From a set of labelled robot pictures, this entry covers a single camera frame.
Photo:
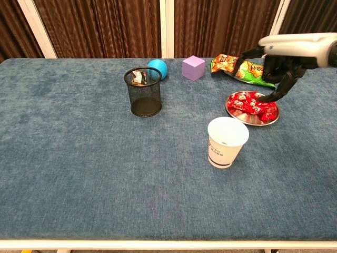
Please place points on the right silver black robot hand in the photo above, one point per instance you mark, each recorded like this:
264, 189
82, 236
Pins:
295, 46

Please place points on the purple cube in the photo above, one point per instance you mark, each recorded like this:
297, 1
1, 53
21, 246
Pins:
193, 68

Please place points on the brown pleated partition screen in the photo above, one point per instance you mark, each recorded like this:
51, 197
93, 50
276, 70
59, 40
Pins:
310, 15
223, 26
100, 26
13, 26

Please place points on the white paper cup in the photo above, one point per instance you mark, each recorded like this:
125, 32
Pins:
223, 155

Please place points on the black mesh pen holder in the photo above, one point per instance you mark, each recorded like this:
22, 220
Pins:
144, 105

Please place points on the blue fabric table cover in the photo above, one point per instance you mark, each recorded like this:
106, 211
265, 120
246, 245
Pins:
79, 158

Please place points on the orange green snack bag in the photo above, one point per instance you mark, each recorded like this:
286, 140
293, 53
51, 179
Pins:
223, 64

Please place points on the white table frame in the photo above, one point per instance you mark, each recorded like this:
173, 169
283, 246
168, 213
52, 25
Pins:
158, 244

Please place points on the blue ball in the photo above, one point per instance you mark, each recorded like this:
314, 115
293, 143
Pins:
159, 66

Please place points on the round steel plate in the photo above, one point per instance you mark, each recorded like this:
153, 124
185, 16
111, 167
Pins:
247, 118

